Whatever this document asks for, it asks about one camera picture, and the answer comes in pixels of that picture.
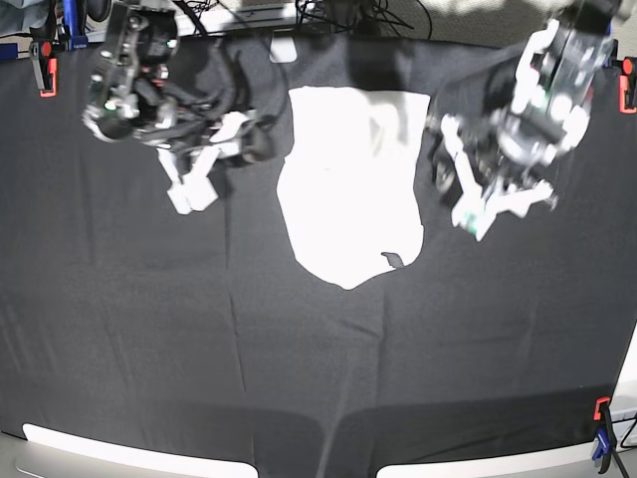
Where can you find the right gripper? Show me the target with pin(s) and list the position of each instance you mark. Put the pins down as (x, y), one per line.
(240, 137)

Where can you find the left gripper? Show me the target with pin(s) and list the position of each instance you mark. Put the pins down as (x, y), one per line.
(486, 157)

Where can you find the white printed t-shirt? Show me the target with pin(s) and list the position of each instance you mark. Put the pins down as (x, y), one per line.
(346, 189)

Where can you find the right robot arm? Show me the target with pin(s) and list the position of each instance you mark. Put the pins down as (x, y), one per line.
(131, 94)

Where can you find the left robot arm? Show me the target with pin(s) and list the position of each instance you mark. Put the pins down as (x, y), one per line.
(547, 110)

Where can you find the grey cloth clip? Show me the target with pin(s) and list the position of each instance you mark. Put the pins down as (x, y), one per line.
(283, 50)

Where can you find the red clamp top right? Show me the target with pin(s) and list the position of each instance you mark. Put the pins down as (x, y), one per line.
(627, 86)

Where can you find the red black clamp left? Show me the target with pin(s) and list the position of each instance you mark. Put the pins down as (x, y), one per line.
(43, 51)

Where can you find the red blue clamp bottom right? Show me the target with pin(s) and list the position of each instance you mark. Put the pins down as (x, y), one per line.
(605, 436)

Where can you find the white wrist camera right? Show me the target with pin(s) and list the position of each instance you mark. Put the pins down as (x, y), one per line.
(197, 177)

